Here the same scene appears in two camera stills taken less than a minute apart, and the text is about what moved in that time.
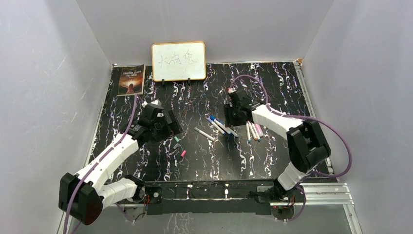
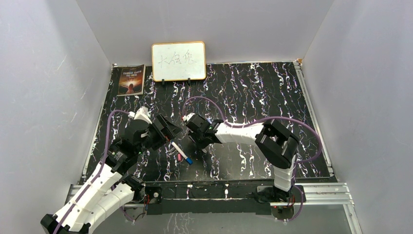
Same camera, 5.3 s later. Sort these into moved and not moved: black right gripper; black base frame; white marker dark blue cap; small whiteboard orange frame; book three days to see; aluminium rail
Moved: white marker dark blue cap; black right gripper
Not moved: aluminium rail; small whiteboard orange frame; book three days to see; black base frame
